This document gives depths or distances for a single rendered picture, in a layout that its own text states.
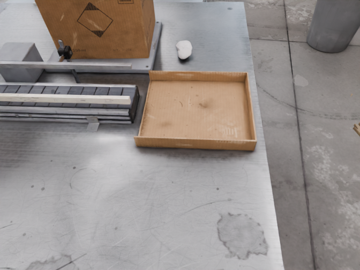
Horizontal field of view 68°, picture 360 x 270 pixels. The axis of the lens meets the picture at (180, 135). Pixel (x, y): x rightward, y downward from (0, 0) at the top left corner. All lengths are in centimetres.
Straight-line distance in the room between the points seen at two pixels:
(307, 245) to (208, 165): 98
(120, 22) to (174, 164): 46
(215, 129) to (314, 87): 161
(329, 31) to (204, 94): 186
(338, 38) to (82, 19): 209
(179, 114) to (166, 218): 30
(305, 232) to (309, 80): 120
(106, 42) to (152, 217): 57
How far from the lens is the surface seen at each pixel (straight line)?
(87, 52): 97
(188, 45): 96
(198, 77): 85
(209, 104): 78
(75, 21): 92
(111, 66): 74
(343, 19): 250
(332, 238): 161
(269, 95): 209
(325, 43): 261
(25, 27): 133
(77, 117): 79
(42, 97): 79
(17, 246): 68
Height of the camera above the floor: 139
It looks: 52 degrees down
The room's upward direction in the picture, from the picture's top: 4 degrees counter-clockwise
